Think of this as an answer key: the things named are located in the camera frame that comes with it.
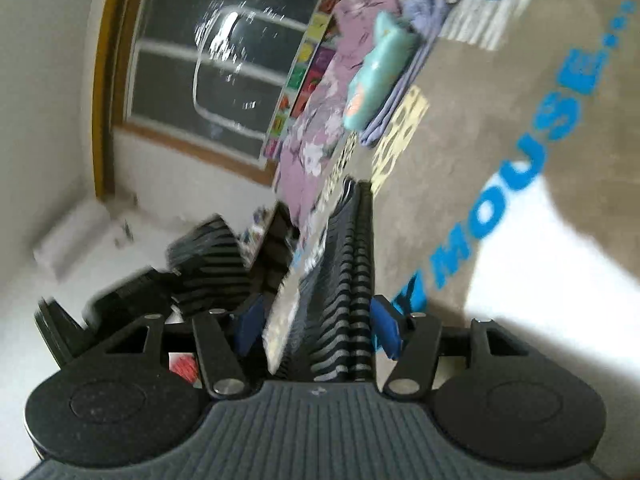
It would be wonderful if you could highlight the dark wooden side desk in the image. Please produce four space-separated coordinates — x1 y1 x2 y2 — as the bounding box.
239 202 299 278

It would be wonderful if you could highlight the white wall air conditioner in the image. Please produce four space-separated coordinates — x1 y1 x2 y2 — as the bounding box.
32 198 111 280

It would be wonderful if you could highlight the purple floral duvet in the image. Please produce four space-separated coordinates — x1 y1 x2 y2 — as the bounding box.
276 0 400 229

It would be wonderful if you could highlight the brown Mickey Mouse blanket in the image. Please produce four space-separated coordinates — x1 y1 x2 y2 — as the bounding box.
264 0 640 361

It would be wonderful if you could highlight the black white striped garment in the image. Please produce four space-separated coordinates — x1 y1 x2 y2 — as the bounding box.
167 178 374 382

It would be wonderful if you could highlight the colourful alphabet headboard panel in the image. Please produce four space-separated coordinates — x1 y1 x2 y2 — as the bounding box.
262 0 340 160

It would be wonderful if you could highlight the teal folded children top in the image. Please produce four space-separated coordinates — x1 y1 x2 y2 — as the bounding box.
343 11 418 132

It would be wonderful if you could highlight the lavender folded garment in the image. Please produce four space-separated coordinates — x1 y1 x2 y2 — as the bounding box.
344 0 450 146

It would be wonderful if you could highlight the window with wooden frame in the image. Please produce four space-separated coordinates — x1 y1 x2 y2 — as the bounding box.
91 0 318 198

